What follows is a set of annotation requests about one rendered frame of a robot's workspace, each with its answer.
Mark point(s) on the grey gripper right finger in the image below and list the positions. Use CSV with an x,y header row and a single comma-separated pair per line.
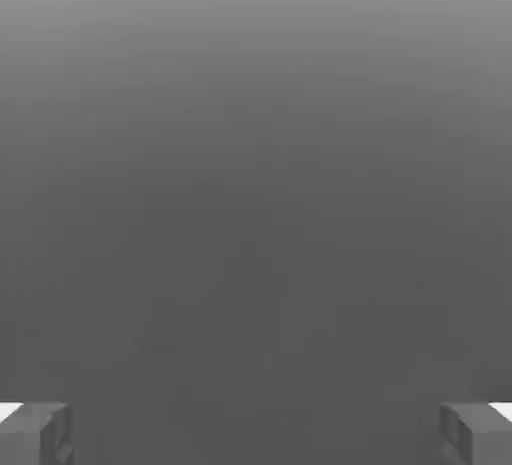
x,y
480,437

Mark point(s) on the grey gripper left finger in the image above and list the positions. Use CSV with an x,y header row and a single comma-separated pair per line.
x,y
28,437

